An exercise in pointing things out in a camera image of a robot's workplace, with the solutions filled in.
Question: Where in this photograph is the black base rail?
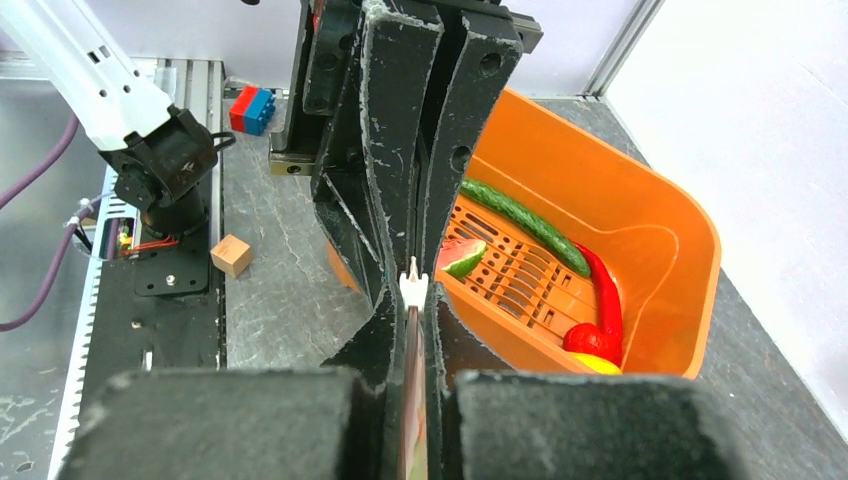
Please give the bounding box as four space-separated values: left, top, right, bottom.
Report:
50 59 227 480

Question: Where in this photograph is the small wooden cube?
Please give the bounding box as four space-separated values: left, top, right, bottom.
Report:
210 234 253 278

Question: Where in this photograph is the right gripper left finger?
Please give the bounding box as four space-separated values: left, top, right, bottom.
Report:
59 291 407 480

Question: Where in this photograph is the red blue toy block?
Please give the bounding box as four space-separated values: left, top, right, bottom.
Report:
229 85 276 136

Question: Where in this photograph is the green cucumber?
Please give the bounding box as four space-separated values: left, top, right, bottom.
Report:
460 178 592 278

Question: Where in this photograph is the yellow chili pepper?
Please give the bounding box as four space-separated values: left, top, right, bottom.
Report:
571 352 623 375

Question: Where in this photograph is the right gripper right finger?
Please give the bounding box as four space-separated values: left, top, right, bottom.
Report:
425 284 749 479

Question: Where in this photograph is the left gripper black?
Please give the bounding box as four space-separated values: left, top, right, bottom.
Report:
269 1 543 308

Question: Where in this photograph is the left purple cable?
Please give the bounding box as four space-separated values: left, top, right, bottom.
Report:
0 112 101 334

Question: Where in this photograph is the red chili pepper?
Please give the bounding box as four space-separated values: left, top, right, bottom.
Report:
575 243 623 367

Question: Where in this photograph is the clear zip top bag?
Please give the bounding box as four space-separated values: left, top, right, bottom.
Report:
397 256 429 480

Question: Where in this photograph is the watermelon slice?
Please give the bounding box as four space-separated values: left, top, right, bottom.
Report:
436 238 488 279

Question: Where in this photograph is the red round tomato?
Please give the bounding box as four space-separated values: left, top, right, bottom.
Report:
563 323 621 363

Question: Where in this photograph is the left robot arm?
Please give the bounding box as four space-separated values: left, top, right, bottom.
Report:
1 1 542 308

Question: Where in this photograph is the orange plastic tub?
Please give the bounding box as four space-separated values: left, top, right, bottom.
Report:
324 87 723 382

